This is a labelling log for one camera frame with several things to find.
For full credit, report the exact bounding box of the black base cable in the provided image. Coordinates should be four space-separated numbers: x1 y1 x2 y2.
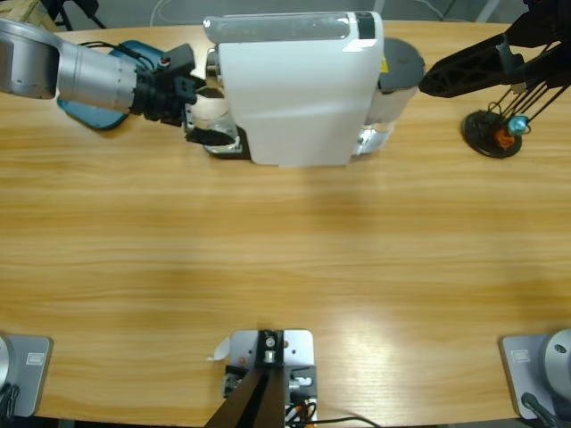
0 382 20 420
520 391 561 428

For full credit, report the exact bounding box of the white paper tab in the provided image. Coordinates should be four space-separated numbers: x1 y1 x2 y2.
204 336 232 362

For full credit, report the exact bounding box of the wooden crate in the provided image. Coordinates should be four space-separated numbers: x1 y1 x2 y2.
12 0 50 33

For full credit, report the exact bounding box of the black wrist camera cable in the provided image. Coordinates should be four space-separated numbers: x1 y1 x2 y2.
79 40 162 69

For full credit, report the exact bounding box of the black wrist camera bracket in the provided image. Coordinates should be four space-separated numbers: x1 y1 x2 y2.
156 43 196 79

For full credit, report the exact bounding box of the clear glass cup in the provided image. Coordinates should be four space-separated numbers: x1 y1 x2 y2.
190 95 239 153

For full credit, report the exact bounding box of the black chair frame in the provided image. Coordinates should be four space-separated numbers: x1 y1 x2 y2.
39 0 108 31

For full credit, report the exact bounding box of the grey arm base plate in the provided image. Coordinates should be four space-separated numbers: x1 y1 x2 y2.
498 328 571 421
0 333 54 419

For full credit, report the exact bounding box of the black cable at mount block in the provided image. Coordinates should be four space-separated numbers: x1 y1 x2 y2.
311 416 380 428

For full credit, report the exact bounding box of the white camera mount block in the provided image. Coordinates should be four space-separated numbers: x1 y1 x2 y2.
222 328 319 423

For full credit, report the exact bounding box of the white capsule coffee machine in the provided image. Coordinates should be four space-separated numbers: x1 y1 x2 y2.
203 11 385 169

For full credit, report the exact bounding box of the teal plastic tray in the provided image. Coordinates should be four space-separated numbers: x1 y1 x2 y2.
56 39 174 131

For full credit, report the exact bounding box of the clear water tank grey lid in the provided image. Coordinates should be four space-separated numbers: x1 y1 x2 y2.
356 37 427 157

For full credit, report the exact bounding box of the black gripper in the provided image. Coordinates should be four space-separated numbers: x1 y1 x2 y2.
130 69 238 149
418 0 571 100

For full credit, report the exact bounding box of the grey metal pole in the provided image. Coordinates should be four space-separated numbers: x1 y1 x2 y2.
475 0 501 23

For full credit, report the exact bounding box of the black capsule holder with rods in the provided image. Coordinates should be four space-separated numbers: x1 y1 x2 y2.
462 79 571 160

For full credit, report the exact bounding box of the black camera post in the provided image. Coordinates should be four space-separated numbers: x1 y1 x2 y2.
204 328 286 428

